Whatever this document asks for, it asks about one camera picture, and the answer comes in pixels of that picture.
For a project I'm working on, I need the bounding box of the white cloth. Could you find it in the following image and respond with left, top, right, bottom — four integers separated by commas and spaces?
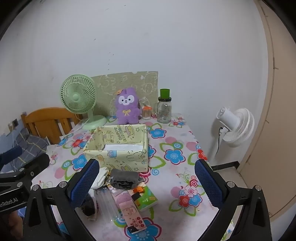
91, 167, 109, 190

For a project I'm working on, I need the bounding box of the clear plastic bag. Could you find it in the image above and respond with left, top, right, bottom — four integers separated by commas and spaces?
95, 186, 126, 226

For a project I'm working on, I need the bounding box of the dark grey towel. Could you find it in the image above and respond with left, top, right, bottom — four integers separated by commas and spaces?
110, 169, 139, 190

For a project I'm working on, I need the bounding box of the pink sachet packet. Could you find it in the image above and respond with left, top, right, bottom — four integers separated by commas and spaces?
107, 185, 147, 234

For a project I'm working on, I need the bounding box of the green tissue pack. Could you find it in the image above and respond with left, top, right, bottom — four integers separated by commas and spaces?
128, 182, 158, 211

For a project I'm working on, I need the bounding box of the black sock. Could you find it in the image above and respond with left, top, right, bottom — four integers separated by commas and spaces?
80, 194, 96, 217

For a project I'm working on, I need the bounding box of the floral tablecloth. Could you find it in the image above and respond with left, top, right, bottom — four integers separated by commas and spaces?
33, 114, 218, 240

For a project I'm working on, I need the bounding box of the green desk fan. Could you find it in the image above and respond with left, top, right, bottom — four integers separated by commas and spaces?
60, 74, 107, 130

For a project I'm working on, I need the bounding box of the yellow cartoon fabric box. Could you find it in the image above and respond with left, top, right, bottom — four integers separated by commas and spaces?
83, 124, 149, 173

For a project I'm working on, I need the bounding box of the white standing fan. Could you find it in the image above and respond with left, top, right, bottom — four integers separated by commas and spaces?
216, 107, 255, 148

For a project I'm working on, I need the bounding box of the purple plush bunny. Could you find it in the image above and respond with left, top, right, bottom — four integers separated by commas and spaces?
115, 87, 141, 125

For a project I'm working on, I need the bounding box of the small cup orange lid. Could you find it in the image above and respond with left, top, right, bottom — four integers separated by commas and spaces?
142, 104, 152, 120

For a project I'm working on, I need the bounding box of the olive cartoon cardboard panel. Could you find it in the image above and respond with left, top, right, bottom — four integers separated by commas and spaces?
92, 71, 158, 116

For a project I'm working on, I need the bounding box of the glass jar green lid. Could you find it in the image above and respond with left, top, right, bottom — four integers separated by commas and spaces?
154, 88, 171, 123

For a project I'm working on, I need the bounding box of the white fan power cable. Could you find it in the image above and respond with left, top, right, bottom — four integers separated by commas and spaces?
209, 126, 226, 160

